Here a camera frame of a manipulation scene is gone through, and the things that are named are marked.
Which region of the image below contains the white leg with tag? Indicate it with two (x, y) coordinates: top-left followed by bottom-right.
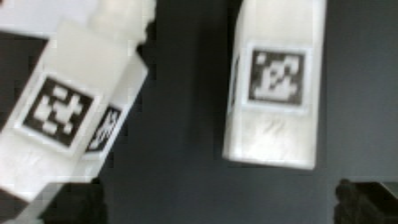
(222, 0), (326, 170)

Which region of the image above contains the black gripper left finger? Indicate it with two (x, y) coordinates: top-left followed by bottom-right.
(15, 181), (110, 224)

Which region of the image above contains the white leg behind gripper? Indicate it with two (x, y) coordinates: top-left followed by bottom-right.
(0, 0), (156, 201)

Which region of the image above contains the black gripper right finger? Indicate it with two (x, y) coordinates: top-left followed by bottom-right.
(333, 179), (398, 224)

